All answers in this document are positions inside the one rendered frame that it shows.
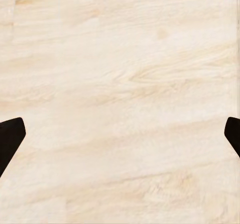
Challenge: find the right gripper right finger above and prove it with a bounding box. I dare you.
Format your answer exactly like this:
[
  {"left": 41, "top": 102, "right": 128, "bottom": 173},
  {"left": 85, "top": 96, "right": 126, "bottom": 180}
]
[{"left": 224, "top": 117, "right": 240, "bottom": 157}]

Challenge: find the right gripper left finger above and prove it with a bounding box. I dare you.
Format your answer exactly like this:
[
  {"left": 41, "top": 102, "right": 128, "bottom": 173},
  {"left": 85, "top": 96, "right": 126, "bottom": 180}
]
[{"left": 0, "top": 117, "right": 26, "bottom": 177}]

